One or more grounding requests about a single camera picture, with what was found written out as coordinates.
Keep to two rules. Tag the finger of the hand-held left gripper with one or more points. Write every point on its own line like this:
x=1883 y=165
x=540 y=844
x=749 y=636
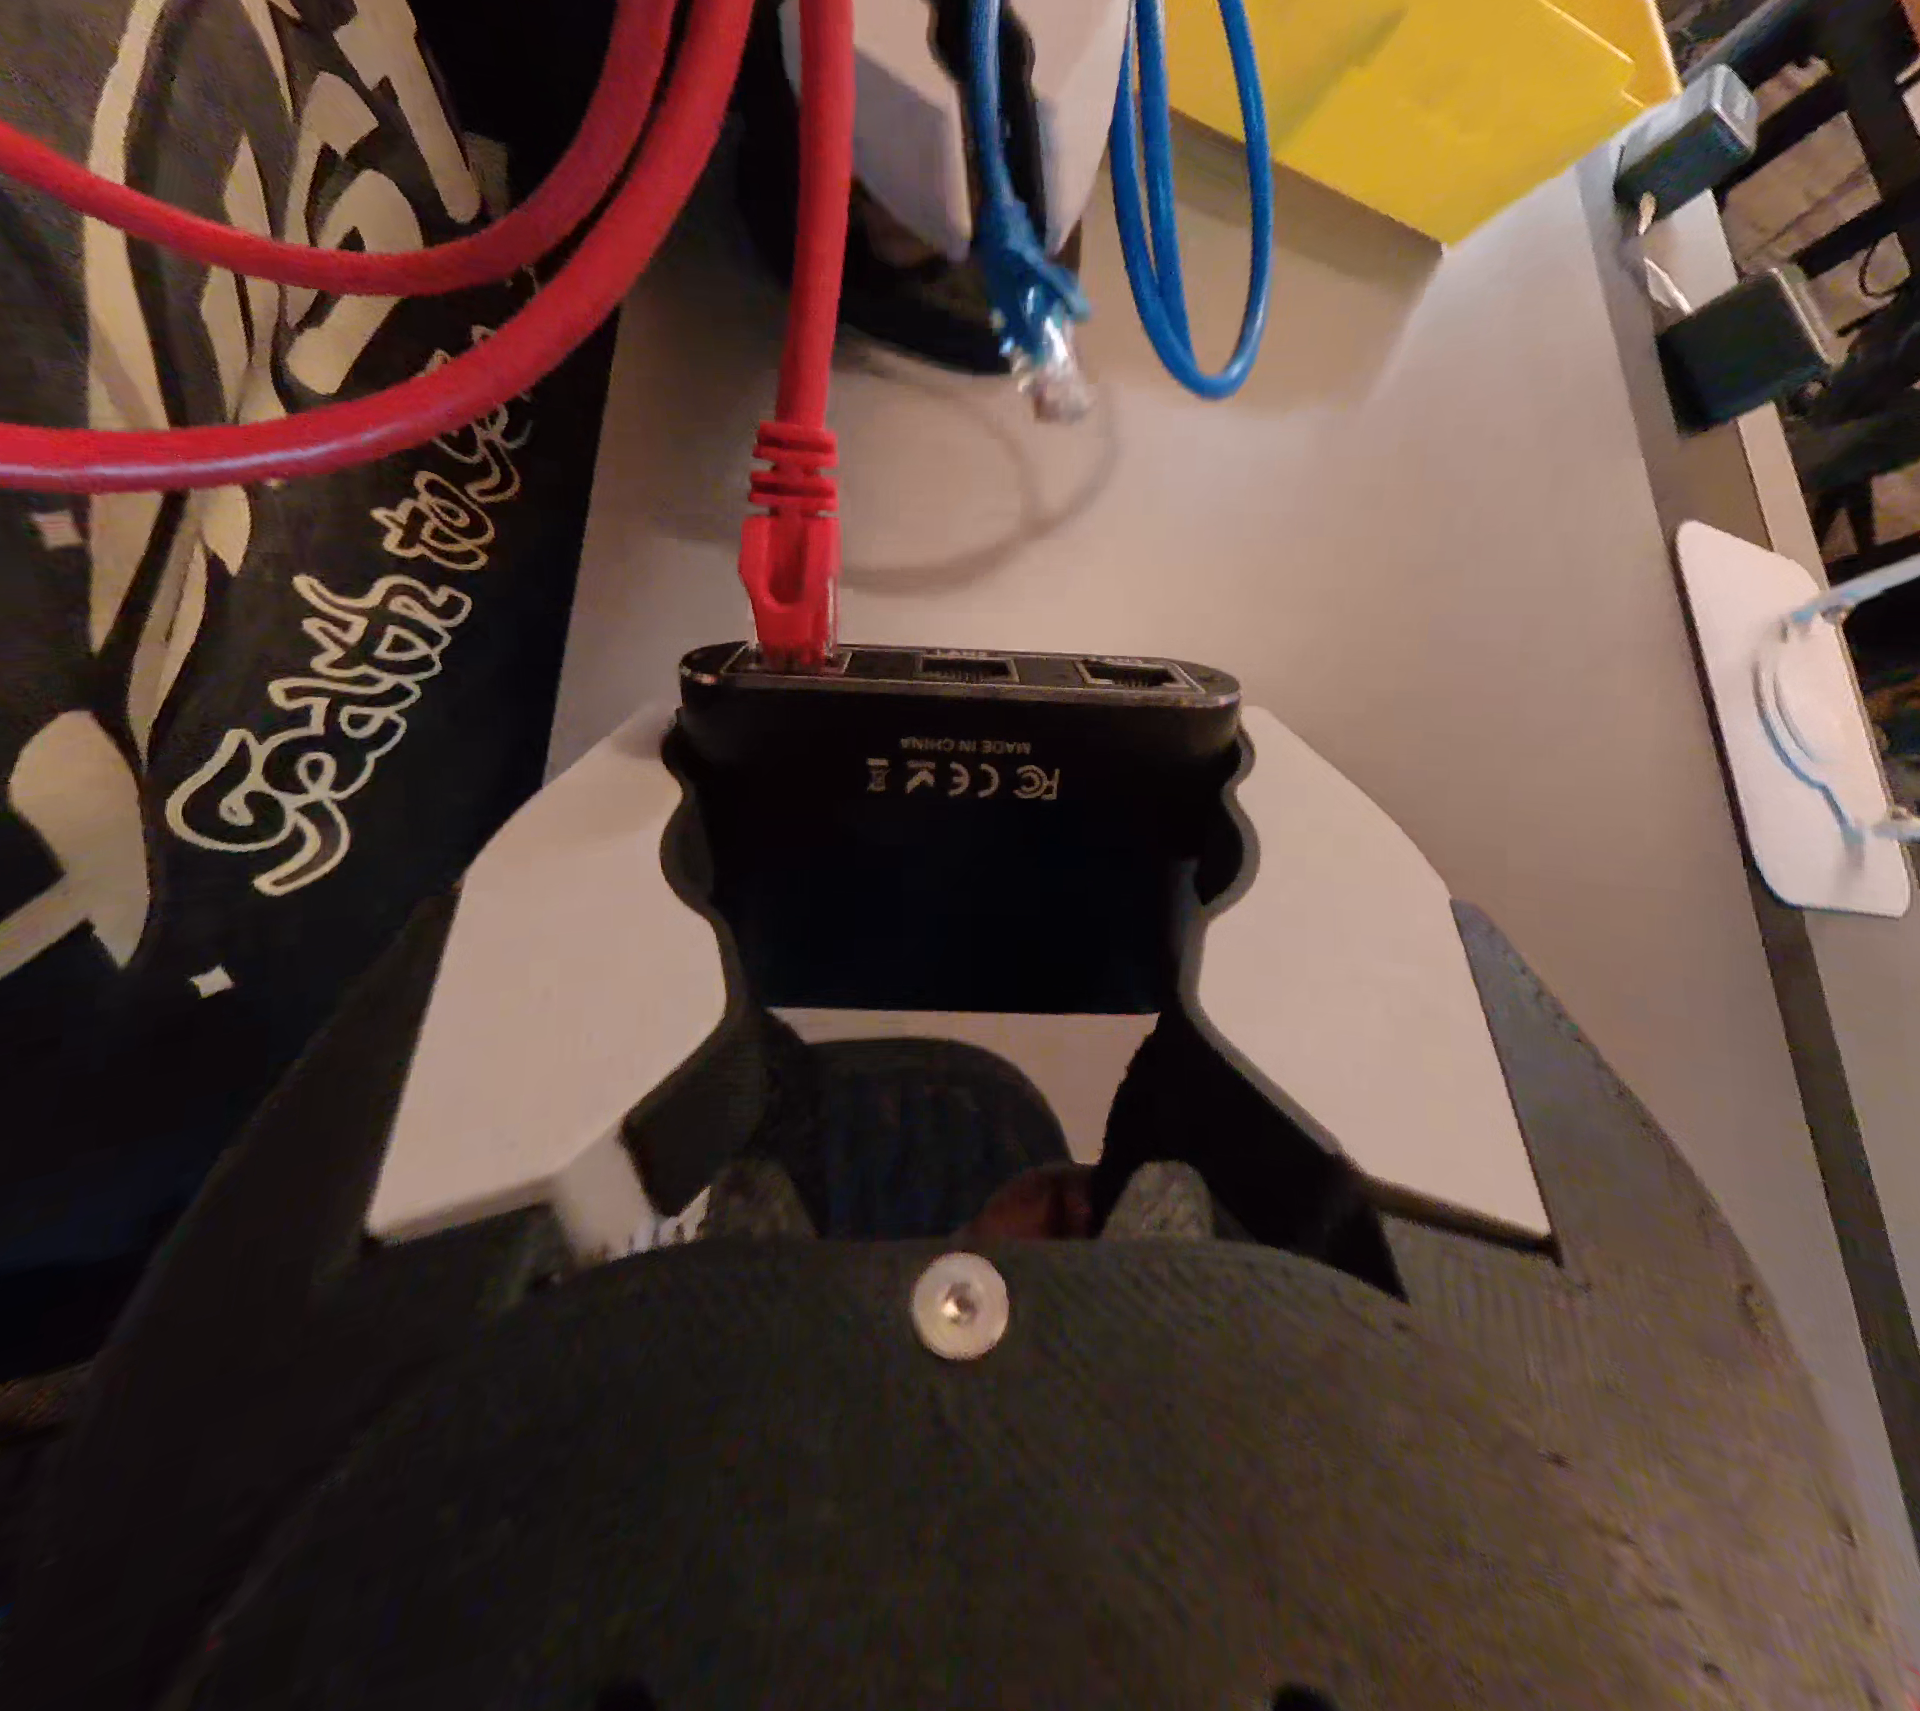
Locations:
x=1080 y=17
x=886 y=62

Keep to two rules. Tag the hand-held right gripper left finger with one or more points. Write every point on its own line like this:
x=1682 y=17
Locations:
x=555 y=992

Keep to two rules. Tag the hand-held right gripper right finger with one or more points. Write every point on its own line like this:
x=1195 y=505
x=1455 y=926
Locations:
x=1338 y=992

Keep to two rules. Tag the yellow plastic bin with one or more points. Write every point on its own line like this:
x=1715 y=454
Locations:
x=1353 y=62

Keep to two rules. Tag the black ethernet switch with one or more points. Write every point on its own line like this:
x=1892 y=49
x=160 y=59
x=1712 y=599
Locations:
x=962 y=843

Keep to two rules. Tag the person's right hand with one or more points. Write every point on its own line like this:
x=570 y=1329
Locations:
x=1041 y=1204

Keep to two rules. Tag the black power cube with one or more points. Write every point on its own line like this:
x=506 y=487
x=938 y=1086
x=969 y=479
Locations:
x=1688 y=144
x=1748 y=348

